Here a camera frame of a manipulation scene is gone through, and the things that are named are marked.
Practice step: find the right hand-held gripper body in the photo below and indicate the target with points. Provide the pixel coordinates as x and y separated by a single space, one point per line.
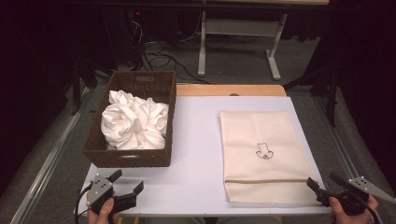
353 199

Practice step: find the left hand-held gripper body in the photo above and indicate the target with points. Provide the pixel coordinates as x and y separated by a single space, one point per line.
99 189

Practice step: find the brown woven basket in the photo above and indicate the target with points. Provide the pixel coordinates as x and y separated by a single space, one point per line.
127 158

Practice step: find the white garment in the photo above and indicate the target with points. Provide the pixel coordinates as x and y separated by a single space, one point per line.
130 124

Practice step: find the person's right hand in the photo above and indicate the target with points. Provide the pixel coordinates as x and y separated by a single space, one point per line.
351 219

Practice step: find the person's left hand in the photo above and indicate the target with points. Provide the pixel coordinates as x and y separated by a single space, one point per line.
102 217

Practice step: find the white board mat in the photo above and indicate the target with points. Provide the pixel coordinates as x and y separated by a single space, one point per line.
196 149

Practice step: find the black metal stand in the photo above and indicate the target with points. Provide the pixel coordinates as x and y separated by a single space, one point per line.
76 87
331 93

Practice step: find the dark round table grommet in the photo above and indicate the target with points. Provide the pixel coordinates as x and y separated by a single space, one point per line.
234 94

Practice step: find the dark equipment box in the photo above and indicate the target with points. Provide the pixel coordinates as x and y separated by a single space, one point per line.
121 37

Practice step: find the white-framed desk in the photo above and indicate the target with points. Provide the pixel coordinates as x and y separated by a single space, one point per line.
238 28

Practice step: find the aluminium floor rail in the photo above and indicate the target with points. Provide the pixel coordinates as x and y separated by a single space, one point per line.
46 171
342 149

